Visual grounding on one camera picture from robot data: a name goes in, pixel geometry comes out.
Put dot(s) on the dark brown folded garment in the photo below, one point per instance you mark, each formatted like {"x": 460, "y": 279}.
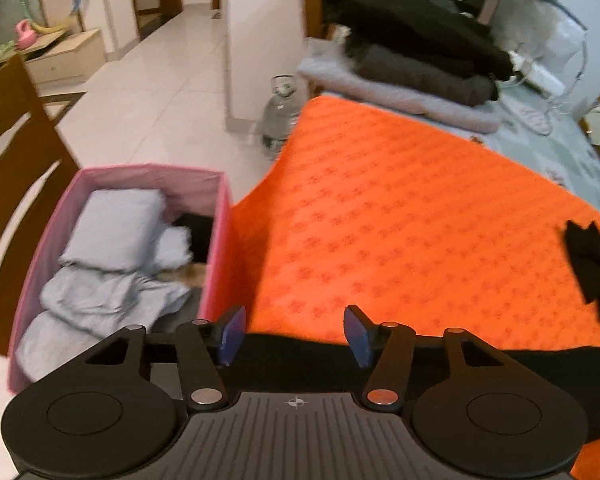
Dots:
{"x": 420, "y": 77}

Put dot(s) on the small white folded cloth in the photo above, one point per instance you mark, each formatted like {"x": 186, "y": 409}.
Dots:
{"x": 172, "y": 249}

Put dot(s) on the white power strip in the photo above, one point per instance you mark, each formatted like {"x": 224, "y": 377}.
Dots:
{"x": 540, "y": 77}

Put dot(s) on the white fluffy cloth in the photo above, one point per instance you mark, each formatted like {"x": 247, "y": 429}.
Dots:
{"x": 535, "y": 15}

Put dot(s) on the low wooden cabinet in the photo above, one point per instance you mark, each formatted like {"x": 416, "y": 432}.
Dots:
{"x": 65, "y": 57}

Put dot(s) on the pink fabric storage box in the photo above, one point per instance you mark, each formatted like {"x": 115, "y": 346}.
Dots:
{"x": 221, "y": 240}

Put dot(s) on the crumpled grey garment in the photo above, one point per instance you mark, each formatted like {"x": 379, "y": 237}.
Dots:
{"x": 100, "y": 300}

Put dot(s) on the leaf patterned tablecloth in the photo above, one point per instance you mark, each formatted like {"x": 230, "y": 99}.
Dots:
{"x": 545, "y": 155}

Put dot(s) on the pink toy kettlebell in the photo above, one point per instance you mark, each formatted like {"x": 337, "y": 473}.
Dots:
{"x": 25, "y": 35}

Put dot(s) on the wooden slatted chair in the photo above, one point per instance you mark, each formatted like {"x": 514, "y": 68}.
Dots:
{"x": 10, "y": 105}

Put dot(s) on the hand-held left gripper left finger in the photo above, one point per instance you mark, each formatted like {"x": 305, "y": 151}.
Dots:
{"x": 232, "y": 336}

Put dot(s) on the black garment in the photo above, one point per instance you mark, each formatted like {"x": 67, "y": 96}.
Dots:
{"x": 290, "y": 360}

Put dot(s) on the orange patterned mat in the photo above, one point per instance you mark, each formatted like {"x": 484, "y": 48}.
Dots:
{"x": 405, "y": 210}

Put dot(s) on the black jacket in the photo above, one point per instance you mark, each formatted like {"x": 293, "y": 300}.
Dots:
{"x": 420, "y": 15}

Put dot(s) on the clear plastic water bottle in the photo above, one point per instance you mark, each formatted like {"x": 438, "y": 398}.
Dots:
{"x": 280, "y": 115}

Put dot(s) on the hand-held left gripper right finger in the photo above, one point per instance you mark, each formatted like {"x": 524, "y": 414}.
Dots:
{"x": 357, "y": 336}

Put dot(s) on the black cloth in box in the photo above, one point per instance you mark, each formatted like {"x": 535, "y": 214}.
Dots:
{"x": 197, "y": 235}

